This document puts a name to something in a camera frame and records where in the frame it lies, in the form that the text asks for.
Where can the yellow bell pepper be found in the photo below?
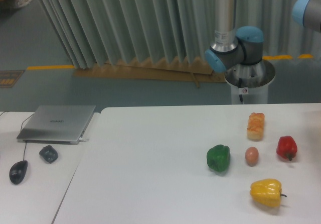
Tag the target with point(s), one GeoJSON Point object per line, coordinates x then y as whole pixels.
{"type": "Point", "coordinates": [267, 192]}

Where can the black computer mouse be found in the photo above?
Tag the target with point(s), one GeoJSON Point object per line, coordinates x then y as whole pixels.
{"type": "Point", "coordinates": [18, 172]}

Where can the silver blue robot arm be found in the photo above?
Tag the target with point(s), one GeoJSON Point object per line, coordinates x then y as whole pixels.
{"type": "Point", "coordinates": [244, 45]}

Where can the green bell pepper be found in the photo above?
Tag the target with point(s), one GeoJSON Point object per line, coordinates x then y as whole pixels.
{"type": "Point", "coordinates": [218, 158]}

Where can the red bell pepper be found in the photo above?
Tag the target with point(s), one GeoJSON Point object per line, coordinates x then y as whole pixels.
{"type": "Point", "coordinates": [286, 148]}

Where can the brown cardboard sheet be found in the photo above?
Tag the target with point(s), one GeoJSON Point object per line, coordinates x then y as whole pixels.
{"type": "Point", "coordinates": [198, 71]}

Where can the toasted bread loaf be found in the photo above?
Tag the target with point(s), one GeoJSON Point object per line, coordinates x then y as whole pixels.
{"type": "Point", "coordinates": [255, 127]}

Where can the silver closed laptop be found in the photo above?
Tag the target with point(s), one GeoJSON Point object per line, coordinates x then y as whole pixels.
{"type": "Point", "coordinates": [64, 124]}

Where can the pale green folding curtain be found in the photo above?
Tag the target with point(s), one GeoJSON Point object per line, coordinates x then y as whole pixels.
{"type": "Point", "coordinates": [100, 31]}

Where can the brown egg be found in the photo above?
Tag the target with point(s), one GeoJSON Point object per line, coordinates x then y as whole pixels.
{"type": "Point", "coordinates": [251, 156]}

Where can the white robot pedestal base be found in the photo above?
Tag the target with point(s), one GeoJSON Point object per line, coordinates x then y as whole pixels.
{"type": "Point", "coordinates": [249, 84]}

